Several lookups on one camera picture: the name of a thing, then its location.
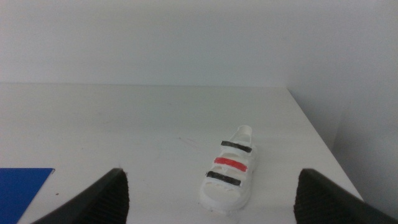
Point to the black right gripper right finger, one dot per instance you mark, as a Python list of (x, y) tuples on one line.
[(323, 202)]

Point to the blue rectangular mat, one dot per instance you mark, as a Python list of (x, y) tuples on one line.
[(18, 193)]

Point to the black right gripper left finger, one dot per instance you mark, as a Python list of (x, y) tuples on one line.
[(102, 202)]

